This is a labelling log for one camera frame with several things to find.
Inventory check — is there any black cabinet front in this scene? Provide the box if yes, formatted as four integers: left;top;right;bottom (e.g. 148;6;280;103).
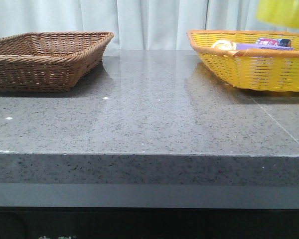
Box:
0;207;299;239

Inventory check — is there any yellow wicker basket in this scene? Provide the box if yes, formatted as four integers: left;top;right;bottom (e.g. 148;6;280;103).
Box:
187;30;299;92

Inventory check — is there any yellow packing tape roll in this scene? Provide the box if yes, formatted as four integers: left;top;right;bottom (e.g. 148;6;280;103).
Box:
256;0;299;28

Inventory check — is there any white curtain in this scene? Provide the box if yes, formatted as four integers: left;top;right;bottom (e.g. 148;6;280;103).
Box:
0;0;299;51

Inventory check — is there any small clear tape roll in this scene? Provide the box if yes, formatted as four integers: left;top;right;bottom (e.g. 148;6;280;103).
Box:
211;39;237;50

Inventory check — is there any purple box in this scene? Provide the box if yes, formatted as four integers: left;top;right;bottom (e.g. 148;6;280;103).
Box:
235;43;293;50

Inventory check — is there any colourful small packet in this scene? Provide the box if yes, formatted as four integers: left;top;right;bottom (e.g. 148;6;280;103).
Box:
256;37;292;47

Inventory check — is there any brown wicker basket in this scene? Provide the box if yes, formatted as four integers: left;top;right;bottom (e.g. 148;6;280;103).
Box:
0;31;114;93

